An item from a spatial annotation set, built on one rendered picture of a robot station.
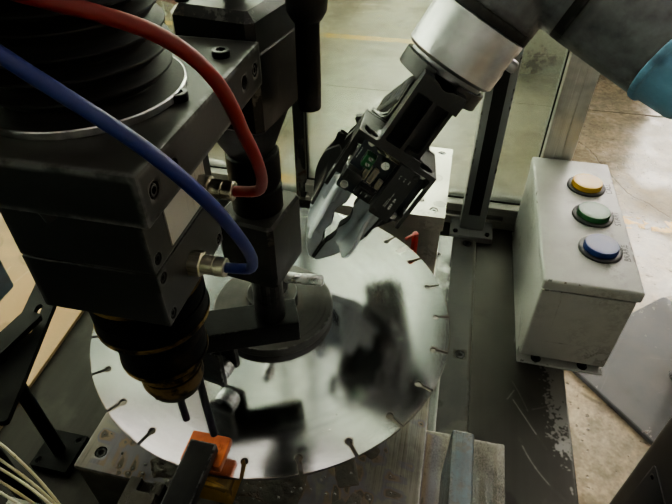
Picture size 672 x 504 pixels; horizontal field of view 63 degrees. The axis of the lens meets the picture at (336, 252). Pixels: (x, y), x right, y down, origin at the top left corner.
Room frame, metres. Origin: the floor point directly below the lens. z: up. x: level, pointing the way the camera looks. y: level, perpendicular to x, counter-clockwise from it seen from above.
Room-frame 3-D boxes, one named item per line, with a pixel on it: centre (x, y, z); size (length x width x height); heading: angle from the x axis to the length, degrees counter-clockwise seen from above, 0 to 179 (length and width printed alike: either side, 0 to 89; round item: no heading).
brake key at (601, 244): (0.50, -0.32, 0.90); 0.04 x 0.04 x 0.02
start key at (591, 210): (0.57, -0.34, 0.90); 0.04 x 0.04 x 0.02
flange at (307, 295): (0.36, 0.06, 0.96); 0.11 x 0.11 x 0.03
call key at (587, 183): (0.64, -0.35, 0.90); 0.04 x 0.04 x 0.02
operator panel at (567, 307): (0.58, -0.32, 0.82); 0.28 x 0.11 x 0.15; 167
